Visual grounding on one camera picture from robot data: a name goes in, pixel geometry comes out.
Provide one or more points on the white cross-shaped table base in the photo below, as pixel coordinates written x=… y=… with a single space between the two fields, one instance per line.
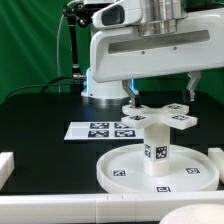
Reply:
x=173 y=115

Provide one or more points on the white barrier block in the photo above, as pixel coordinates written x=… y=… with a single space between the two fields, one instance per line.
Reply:
x=6 y=167
x=217 y=156

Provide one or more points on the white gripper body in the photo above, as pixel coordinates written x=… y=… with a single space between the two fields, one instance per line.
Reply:
x=145 y=38

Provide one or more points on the white front barrier rail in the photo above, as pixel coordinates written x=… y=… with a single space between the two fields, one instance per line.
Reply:
x=98 y=208

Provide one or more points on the white right barrier block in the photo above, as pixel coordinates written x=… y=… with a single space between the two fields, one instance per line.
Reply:
x=217 y=156

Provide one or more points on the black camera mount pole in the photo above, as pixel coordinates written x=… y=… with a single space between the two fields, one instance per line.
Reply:
x=78 y=15

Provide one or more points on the white round table top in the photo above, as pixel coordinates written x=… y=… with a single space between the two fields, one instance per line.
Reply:
x=127 y=169

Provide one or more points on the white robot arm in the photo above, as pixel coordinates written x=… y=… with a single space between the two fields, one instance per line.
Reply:
x=105 y=93

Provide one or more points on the white fiducial marker sheet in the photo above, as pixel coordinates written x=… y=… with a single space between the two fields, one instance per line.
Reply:
x=102 y=131

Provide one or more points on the white left barrier block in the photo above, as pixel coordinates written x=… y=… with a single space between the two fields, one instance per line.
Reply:
x=6 y=167

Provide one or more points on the white round object foreground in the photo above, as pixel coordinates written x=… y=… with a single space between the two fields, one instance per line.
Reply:
x=196 y=214

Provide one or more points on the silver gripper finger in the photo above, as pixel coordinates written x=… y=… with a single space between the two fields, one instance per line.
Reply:
x=135 y=98
x=189 y=92

